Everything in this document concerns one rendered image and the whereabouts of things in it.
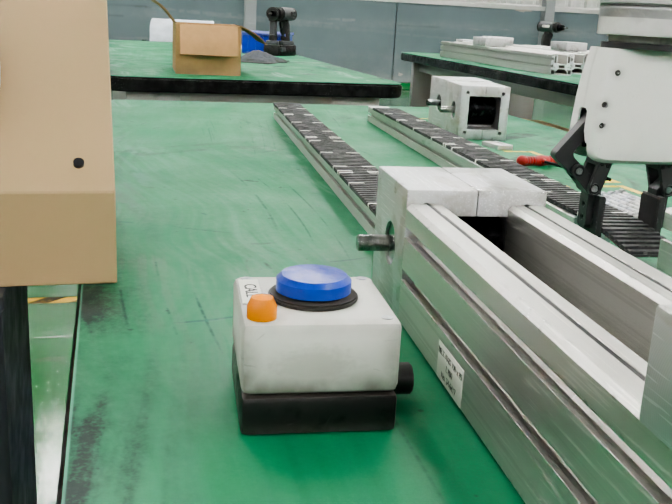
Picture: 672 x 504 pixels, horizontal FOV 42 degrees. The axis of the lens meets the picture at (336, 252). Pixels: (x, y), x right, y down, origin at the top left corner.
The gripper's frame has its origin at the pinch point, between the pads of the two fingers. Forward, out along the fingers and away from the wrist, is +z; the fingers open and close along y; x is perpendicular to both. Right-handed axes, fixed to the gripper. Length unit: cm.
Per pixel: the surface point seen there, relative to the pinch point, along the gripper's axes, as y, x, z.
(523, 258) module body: 17.5, 19.8, -1.6
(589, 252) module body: 17.2, 28.2, -4.4
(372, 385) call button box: 30.1, 32.3, 1.5
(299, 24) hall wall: -113, -1099, -3
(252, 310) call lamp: 36.2, 31.9, -2.4
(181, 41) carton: 40, -202, -7
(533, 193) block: 15.8, 16.3, -5.3
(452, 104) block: -9, -83, -2
